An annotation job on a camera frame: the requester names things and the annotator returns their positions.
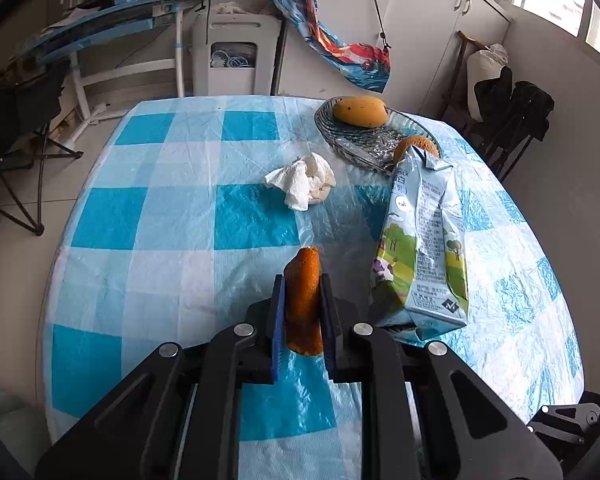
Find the glass fruit plate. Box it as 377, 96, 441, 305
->
314, 96, 443, 177

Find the orange peel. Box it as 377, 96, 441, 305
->
284, 247, 323, 356

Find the blue white checkered tablecloth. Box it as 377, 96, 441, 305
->
34, 96, 586, 479

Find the blue white study desk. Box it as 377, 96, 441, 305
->
15, 0, 209, 146

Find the white wall cabinet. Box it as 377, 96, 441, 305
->
317, 0, 509, 114

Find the milk carton with cow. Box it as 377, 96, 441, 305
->
366, 146, 469, 344

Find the wooden chair with black clothes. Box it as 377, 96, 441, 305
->
436, 30, 555, 181

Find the yellow mango rear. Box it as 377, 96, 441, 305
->
332, 96, 389, 128

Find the colourful hanging bag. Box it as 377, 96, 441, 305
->
271, 0, 391, 93

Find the white plastic stool box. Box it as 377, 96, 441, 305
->
192, 12, 282, 96

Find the white tissue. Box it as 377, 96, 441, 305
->
264, 152, 337, 211

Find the white bag on chair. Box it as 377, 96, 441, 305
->
466, 44, 508, 105

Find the black folding camping chair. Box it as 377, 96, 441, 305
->
0, 61, 83, 236

